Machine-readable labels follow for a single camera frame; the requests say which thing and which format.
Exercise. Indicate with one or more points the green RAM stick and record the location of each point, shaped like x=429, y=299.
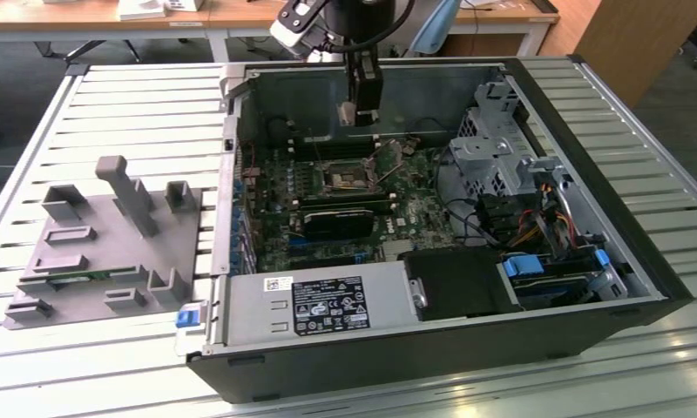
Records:
x=96, y=275

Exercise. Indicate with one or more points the green motherboard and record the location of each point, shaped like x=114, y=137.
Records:
x=419, y=217

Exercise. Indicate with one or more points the CPU socket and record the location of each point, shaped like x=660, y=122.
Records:
x=348, y=178

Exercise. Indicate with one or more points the blue case latch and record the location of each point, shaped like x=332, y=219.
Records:
x=186, y=318

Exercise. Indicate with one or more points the black PC case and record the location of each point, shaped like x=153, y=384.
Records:
x=441, y=357

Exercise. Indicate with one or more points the silver chipset heatsink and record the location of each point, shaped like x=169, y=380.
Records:
x=393, y=249

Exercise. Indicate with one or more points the wooden desk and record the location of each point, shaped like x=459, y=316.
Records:
x=517, y=19
x=150, y=24

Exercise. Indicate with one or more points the wooden cabinet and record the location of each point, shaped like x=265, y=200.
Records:
x=627, y=43

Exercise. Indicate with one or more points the silver power supply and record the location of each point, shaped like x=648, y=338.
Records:
x=249, y=313

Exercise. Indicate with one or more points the grey parts rack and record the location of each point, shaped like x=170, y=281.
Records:
x=110, y=257

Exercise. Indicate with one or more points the black RAM slot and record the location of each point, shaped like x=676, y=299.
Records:
x=348, y=152
x=343, y=203
x=348, y=147
x=348, y=143
x=343, y=207
x=343, y=199

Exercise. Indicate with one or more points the blue disk carrier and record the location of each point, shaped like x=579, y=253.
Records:
x=523, y=265

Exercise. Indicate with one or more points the white box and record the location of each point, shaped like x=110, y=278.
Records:
x=141, y=11

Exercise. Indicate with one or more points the silver CPU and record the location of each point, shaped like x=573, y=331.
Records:
x=347, y=114

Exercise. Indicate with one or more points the coin battery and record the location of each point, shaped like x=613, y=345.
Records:
x=409, y=148

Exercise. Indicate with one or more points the black drive bay cover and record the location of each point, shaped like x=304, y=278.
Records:
x=459, y=283

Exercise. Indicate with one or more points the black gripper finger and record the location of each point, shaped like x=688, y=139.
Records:
x=368, y=100

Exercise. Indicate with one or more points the blue latch tab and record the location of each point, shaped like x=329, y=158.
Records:
x=603, y=257

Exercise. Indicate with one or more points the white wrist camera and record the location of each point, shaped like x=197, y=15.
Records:
x=284, y=37

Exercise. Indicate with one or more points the silver drive cage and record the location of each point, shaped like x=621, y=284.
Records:
x=483, y=148

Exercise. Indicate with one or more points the blue card retention clip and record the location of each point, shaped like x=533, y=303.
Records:
x=232, y=261
x=237, y=222
x=241, y=186
x=234, y=241

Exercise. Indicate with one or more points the small white device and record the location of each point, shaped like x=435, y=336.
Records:
x=185, y=4

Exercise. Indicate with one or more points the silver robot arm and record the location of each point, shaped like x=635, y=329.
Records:
x=436, y=26

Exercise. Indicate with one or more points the black graphics card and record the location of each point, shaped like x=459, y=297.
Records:
x=337, y=226

